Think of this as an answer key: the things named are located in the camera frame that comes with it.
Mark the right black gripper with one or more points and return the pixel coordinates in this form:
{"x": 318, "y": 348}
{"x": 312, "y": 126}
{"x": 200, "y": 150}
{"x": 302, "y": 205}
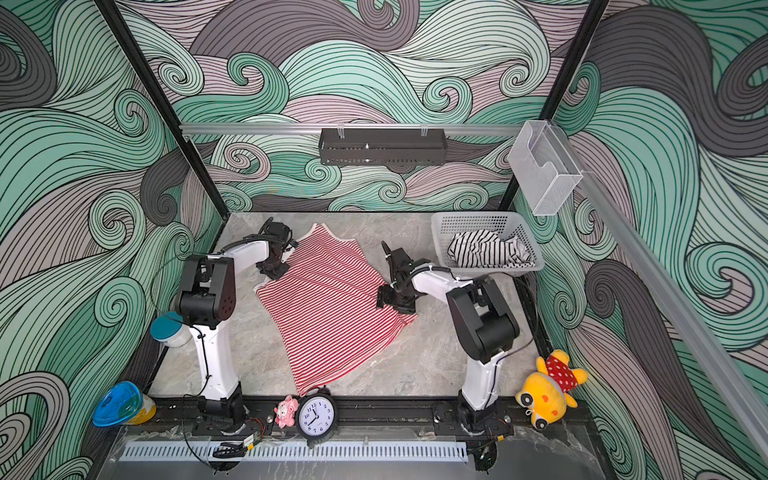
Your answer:
{"x": 383, "y": 298}

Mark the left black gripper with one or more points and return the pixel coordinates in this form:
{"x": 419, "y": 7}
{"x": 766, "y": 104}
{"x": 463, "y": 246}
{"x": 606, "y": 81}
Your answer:
{"x": 278, "y": 274}

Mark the red white striped tank top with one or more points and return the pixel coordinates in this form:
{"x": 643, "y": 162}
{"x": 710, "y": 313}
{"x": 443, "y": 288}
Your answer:
{"x": 325, "y": 308}

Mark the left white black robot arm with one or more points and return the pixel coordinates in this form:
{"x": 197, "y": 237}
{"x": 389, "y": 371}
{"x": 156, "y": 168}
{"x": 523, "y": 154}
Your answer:
{"x": 207, "y": 299}

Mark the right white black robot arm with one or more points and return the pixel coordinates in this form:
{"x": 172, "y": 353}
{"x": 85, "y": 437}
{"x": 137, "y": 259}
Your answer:
{"x": 483, "y": 322}

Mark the black white striped tank top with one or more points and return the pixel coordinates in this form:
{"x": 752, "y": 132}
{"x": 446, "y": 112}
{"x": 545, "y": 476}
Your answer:
{"x": 486, "y": 249}

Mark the white plastic laundry basket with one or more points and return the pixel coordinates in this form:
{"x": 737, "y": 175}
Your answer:
{"x": 507, "y": 225}

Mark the teal lid white cup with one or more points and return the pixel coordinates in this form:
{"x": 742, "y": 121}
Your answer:
{"x": 169, "y": 330}

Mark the black round alarm clock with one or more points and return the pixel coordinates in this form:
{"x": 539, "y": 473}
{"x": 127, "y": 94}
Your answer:
{"x": 317, "y": 417}

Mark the pink plush toy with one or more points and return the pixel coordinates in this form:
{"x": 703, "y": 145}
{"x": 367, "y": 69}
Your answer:
{"x": 285, "y": 412}

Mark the yellow plush toy red shirt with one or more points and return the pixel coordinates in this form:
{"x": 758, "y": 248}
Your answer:
{"x": 545, "y": 394}

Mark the blue yellow plastic toy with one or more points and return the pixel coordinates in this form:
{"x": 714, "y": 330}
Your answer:
{"x": 124, "y": 404}

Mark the black wall shelf tray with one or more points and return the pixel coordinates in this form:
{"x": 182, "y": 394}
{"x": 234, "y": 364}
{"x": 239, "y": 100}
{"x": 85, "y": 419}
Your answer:
{"x": 391, "y": 148}

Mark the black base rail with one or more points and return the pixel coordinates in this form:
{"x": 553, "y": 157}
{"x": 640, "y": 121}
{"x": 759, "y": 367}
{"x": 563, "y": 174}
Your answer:
{"x": 440, "y": 415}

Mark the aluminium back wall rail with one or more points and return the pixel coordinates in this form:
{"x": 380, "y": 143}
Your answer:
{"x": 273, "y": 128}

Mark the aluminium wall rail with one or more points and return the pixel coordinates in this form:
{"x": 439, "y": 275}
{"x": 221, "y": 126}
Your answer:
{"x": 736, "y": 391}
{"x": 273, "y": 128}

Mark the clear acrylic wall holder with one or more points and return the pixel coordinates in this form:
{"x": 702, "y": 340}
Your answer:
{"x": 546, "y": 166}

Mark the white slotted cable duct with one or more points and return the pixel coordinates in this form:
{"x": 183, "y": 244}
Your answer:
{"x": 341, "y": 451}

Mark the aluminium right wall rail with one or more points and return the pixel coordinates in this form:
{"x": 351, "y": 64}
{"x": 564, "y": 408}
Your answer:
{"x": 736, "y": 391}

